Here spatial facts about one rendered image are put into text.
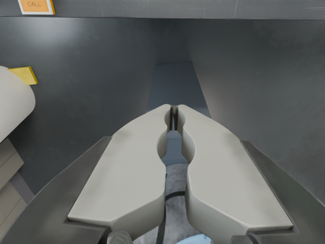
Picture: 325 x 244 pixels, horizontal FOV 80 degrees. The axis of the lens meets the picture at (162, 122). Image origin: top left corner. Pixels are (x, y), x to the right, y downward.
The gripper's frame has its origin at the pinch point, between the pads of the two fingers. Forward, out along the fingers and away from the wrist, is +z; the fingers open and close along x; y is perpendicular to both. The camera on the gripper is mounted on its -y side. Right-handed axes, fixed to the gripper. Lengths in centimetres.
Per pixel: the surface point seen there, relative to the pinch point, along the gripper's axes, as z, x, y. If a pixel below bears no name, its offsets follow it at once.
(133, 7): 26.2, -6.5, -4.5
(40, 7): 25.0, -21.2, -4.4
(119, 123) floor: 121, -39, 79
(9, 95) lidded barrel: 100, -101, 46
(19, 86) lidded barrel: 112, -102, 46
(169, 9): 26.2, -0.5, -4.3
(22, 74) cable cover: 119, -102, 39
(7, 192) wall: 103, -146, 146
